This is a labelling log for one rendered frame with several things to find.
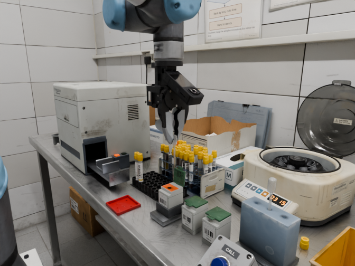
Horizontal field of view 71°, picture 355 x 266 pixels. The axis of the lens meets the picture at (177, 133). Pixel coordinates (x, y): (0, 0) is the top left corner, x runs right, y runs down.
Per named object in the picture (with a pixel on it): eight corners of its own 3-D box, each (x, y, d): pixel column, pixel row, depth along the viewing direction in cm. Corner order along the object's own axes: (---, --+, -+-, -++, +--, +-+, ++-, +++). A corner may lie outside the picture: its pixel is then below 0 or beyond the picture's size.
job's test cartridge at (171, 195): (158, 210, 63) (158, 187, 61) (173, 203, 65) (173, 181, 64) (168, 217, 60) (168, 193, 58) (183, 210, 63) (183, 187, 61)
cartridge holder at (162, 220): (149, 217, 62) (149, 203, 61) (177, 205, 68) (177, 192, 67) (162, 227, 58) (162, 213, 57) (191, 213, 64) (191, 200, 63)
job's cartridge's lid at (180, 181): (174, 164, 63) (176, 164, 63) (172, 182, 64) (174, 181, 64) (184, 169, 60) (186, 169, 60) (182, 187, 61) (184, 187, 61)
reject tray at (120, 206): (105, 205, 68) (105, 202, 67) (128, 197, 72) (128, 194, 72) (117, 216, 63) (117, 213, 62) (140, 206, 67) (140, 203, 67)
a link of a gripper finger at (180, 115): (171, 137, 73) (170, 105, 70) (185, 141, 68) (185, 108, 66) (163, 139, 71) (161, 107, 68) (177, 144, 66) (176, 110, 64)
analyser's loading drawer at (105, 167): (84, 166, 89) (82, 152, 88) (101, 162, 93) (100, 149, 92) (110, 186, 74) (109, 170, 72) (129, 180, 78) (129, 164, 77)
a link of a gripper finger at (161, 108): (170, 125, 66) (171, 92, 64) (175, 126, 65) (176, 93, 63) (156, 127, 63) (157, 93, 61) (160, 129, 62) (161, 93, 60)
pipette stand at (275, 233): (233, 247, 52) (236, 203, 49) (255, 235, 55) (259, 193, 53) (276, 279, 44) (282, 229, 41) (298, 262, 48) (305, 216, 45)
